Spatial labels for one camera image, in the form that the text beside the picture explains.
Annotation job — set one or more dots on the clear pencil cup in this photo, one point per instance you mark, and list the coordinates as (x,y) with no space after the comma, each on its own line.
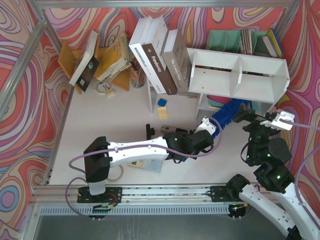
(137,76)

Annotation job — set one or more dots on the blue eraser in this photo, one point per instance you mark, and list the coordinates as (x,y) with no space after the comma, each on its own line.
(162,102)

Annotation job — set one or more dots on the yellow sticky note pad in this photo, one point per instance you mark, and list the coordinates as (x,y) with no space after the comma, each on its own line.
(162,113)

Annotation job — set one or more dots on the blue yellow book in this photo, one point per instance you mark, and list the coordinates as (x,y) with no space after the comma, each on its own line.
(272,44)

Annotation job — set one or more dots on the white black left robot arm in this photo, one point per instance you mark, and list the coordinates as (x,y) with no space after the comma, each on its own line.
(102,155)

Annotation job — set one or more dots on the magenta paper sheet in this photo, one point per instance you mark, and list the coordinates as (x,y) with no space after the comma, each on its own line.
(228,99)

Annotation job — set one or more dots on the white black stapler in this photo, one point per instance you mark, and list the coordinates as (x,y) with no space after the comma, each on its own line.
(171,131)

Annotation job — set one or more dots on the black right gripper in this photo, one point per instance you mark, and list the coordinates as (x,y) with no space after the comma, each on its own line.
(249,115)

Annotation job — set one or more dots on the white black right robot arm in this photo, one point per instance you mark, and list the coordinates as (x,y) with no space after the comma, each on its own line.
(295,219)

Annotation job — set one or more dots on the yellow worn book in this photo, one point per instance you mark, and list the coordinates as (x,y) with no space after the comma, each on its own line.
(113,60)

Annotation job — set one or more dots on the white wooden bookshelf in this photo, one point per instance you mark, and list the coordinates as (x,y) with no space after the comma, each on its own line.
(261,80)

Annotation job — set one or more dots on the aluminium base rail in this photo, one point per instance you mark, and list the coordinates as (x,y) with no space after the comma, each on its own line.
(129,200)

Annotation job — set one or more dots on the wooden coasters stack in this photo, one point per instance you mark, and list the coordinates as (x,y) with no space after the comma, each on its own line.
(246,42)

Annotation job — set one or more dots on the blue microfiber duster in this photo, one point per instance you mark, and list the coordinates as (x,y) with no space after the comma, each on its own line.
(219,121)

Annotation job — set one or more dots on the brown Fredonia book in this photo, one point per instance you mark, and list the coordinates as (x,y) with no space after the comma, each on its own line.
(154,45)

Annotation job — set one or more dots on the white Mademoiselle book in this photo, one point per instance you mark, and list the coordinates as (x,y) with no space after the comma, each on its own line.
(136,46)

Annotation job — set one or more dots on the black detached clip part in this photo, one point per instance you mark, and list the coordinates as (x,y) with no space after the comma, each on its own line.
(150,131)

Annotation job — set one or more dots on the beige Lonely Ones book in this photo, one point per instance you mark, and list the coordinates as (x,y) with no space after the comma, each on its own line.
(177,59)

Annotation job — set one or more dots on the yellow wooden book holder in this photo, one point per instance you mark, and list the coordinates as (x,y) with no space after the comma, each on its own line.
(68,57)

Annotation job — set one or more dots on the green desk organizer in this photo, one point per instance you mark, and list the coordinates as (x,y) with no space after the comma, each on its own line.
(230,41)

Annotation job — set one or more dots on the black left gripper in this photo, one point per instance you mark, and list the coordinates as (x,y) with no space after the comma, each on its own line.
(151,132)

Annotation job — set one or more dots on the black white paperback book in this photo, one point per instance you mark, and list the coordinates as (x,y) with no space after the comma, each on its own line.
(86,63)

